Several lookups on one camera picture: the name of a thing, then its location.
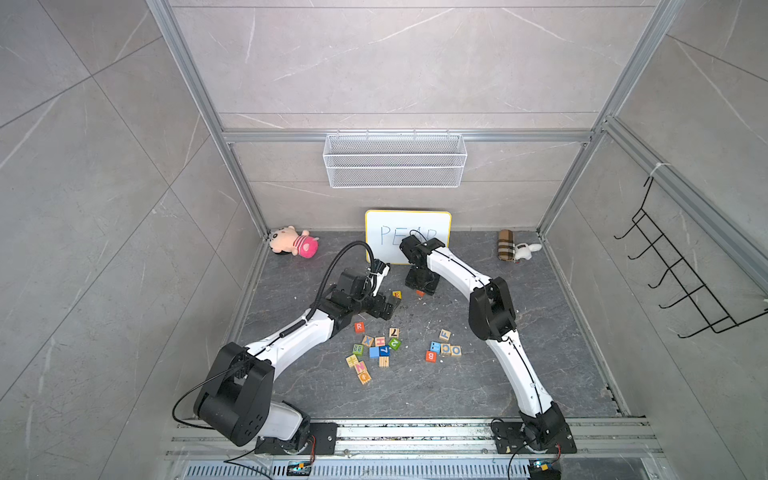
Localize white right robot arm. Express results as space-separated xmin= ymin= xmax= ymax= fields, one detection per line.
xmin=400 ymin=235 xmax=577 ymax=454

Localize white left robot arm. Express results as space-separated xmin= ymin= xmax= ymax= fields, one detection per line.
xmin=193 ymin=265 xmax=399 ymax=452

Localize yellow framed whiteboard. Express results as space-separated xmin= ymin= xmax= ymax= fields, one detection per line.
xmin=364 ymin=210 xmax=452 ymax=265

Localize plaid white plush toy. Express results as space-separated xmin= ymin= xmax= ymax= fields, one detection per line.
xmin=497 ymin=230 xmax=543 ymax=262

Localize pink striped plush pig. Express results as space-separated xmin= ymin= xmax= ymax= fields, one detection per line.
xmin=268 ymin=226 xmax=319 ymax=259

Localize white wire mesh basket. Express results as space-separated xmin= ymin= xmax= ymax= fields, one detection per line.
xmin=323 ymin=133 xmax=468 ymax=189

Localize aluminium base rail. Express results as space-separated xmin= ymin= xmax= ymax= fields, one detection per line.
xmin=159 ymin=417 xmax=675 ymax=479

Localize black wire hook rack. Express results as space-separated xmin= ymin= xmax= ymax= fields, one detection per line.
xmin=613 ymin=176 xmax=767 ymax=339

